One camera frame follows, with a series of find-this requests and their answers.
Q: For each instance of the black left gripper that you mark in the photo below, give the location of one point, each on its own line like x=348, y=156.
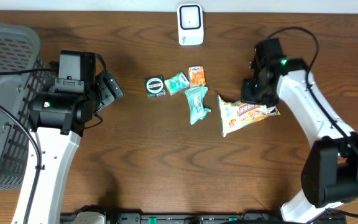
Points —
x=108, y=96

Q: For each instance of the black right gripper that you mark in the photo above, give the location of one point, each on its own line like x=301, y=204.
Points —
x=246, y=97

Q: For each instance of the green round-logo box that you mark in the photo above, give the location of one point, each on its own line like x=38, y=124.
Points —
x=155, y=87

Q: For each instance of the large yellow snack bag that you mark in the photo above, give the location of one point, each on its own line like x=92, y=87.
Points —
x=237, y=115

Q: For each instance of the teal small tissue pack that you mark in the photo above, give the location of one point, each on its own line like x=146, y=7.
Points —
x=176, y=83

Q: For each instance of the orange small tissue pack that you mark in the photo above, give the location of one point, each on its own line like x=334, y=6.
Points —
x=196, y=76

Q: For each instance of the teal long snack packet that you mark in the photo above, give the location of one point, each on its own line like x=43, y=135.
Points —
x=195, y=98

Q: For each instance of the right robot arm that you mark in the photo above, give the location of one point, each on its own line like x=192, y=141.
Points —
x=329, y=178

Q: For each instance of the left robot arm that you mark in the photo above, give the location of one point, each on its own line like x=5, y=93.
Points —
x=58, y=115

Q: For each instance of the white barcode scanner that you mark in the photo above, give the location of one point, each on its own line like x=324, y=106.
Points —
x=190, y=24

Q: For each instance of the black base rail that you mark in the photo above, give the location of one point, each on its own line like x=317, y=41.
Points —
x=96, y=214

